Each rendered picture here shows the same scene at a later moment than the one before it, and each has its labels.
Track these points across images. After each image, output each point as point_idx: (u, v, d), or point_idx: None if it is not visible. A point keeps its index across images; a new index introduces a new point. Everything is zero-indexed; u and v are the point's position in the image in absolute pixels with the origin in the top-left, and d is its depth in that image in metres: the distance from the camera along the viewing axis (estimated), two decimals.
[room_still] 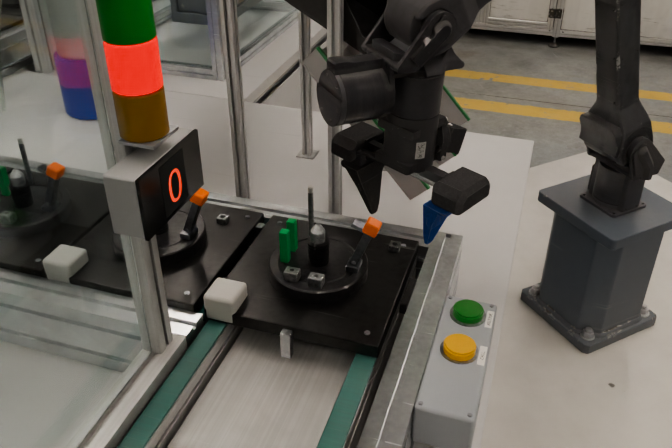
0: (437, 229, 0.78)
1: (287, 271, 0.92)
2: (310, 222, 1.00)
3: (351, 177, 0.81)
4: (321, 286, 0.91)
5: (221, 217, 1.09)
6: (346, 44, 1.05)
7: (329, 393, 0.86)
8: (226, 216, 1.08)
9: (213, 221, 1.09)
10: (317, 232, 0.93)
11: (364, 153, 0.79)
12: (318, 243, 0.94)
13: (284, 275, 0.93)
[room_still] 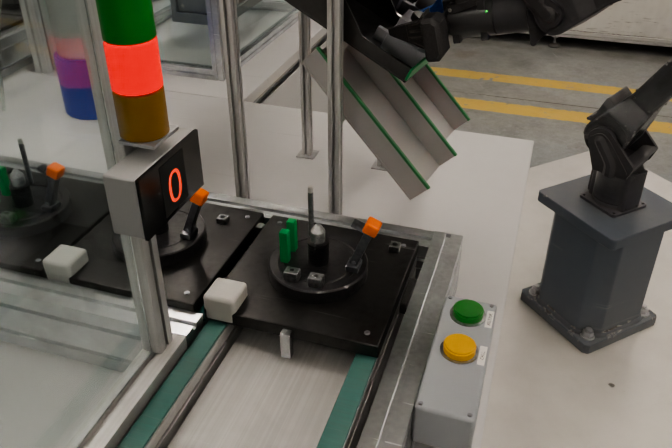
0: None
1: (287, 271, 0.92)
2: (310, 222, 1.00)
3: (421, 48, 1.00)
4: (321, 286, 0.91)
5: (221, 217, 1.09)
6: (346, 44, 1.05)
7: (329, 393, 0.86)
8: (226, 216, 1.08)
9: (213, 221, 1.09)
10: (317, 232, 0.93)
11: None
12: (318, 243, 0.94)
13: (284, 275, 0.93)
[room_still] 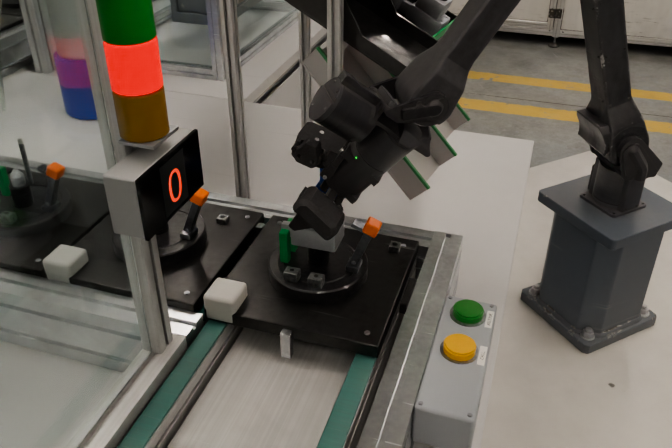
0: None
1: (287, 271, 0.92)
2: None
3: None
4: (321, 286, 0.91)
5: (221, 217, 1.09)
6: (346, 44, 1.05)
7: (329, 393, 0.86)
8: (226, 216, 1.08)
9: (213, 221, 1.09)
10: None
11: (341, 204, 0.87)
12: None
13: (284, 275, 0.93)
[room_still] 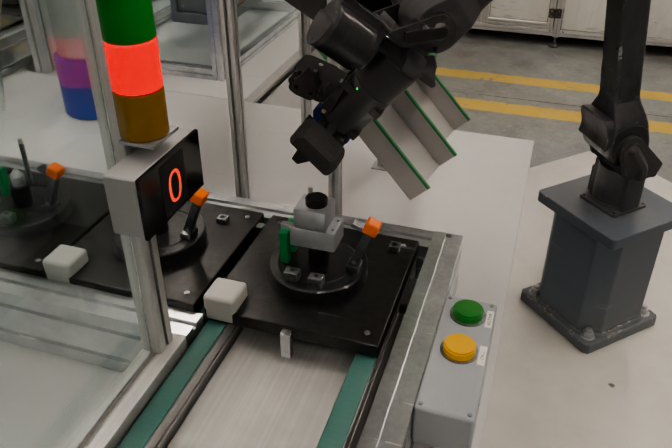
0: None
1: (287, 271, 0.92)
2: None
3: None
4: (321, 286, 0.91)
5: (221, 217, 1.09)
6: None
7: (329, 393, 0.86)
8: (226, 216, 1.08)
9: (213, 221, 1.09)
10: None
11: (346, 132, 0.84)
12: None
13: (284, 275, 0.93)
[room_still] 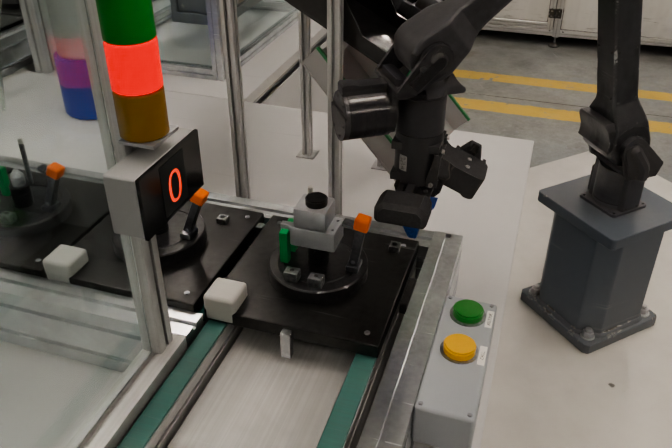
0: (413, 227, 0.88)
1: (287, 271, 0.92)
2: None
3: None
4: (321, 286, 0.91)
5: (221, 217, 1.09)
6: (346, 44, 1.05)
7: (329, 393, 0.86)
8: (226, 216, 1.08)
9: (213, 221, 1.09)
10: None
11: None
12: None
13: (284, 275, 0.93)
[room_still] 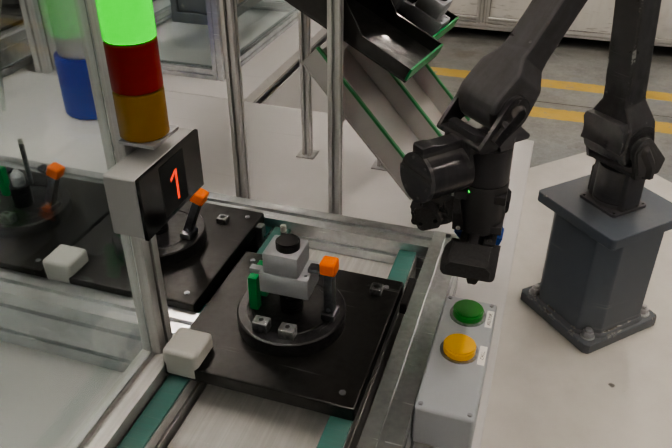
0: None
1: (256, 321, 0.84)
2: None
3: None
4: (293, 338, 0.83)
5: (221, 217, 1.09)
6: (346, 44, 1.05)
7: None
8: (226, 216, 1.08)
9: (213, 221, 1.09)
10: None
11: (492, 232, 0.83)
12: None
13: (252, 325, 0.84)
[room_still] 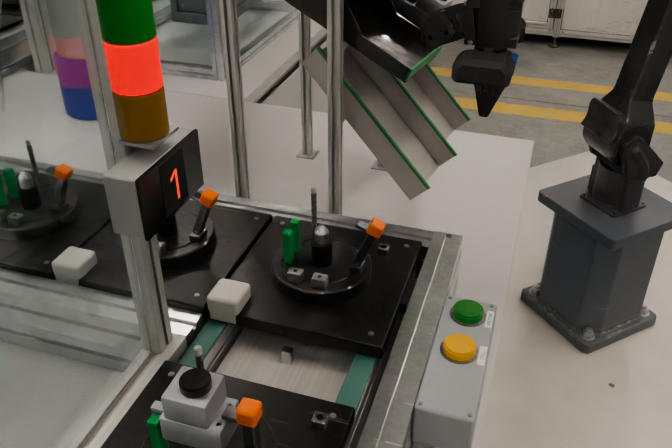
0: None
1: None
2: None
3: None
4: None
5: (381, 247, 1.02)
6: (346, 44, 1.05)
7: (329, 393, 0.86)
8: (387, 246, 1.02)
9: (371, 251, 1.02)
10: None
11: (506, 49, 0.78)
12: None
13: None
